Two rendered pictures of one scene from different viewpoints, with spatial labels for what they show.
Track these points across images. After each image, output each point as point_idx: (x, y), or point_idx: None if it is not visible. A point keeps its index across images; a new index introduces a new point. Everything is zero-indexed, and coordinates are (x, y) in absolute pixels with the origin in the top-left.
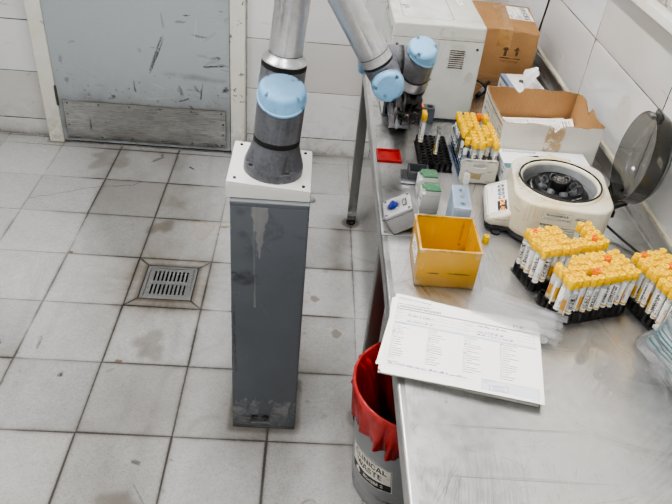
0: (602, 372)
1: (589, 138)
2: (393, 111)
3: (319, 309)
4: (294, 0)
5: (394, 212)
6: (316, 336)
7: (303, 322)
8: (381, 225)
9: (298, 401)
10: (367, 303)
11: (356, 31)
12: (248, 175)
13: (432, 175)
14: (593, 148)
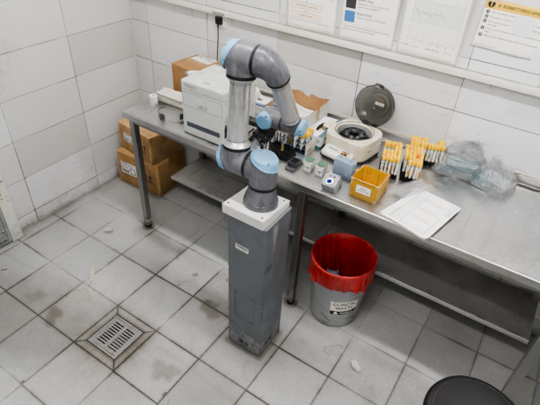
0: (447, 188)
1: (325, 107)
2: (251, 141)
3: (205, 277)
4: (248, 108)
5: (334, 183)
6: (223, 288)
7: (209, 288)
8: (325, 194)
9: None
10: (218, 255)
11: (293, 108)
12: (262, 213)
13: (312, 159)
14: (326, 111)
